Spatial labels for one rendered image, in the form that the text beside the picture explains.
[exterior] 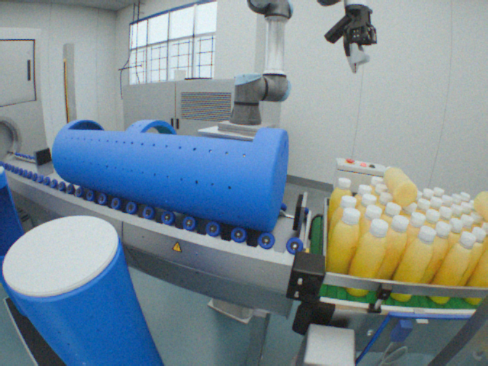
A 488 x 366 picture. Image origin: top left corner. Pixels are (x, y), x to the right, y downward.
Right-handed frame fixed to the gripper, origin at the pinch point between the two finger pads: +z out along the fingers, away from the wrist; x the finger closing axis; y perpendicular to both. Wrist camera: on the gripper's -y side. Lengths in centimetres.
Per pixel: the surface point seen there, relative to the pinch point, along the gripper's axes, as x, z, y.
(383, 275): -17, 51, 26
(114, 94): -33, -51, -574
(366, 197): -11.3, 35.5, 13.8
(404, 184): -6.9, 30.6, 22.2
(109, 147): -65, 24, -36
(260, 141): -33.3, 22.0, -3.6
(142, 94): -12, -17, -278
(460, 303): -2, 58, 47
